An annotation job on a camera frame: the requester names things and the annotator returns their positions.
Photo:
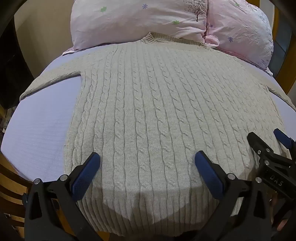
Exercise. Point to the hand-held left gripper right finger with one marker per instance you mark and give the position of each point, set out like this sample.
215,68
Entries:
209,176

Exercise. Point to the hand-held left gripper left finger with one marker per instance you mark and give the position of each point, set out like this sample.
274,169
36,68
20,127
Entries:
85,176

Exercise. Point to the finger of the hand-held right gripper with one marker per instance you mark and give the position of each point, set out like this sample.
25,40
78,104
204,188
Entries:
257,144
282,138

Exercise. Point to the lavender bed sheet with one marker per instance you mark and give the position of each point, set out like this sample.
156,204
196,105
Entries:
41,129

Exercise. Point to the wooden headboard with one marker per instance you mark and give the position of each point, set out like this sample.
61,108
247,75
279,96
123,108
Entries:
285,46

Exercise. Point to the pink floral pillow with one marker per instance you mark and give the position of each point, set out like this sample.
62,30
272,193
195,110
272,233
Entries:
240,30
138,20

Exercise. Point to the dark cabinet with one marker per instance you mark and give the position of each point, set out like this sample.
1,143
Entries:
16,69

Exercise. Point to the wooden bed frame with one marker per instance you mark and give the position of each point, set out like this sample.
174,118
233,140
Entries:
13,185

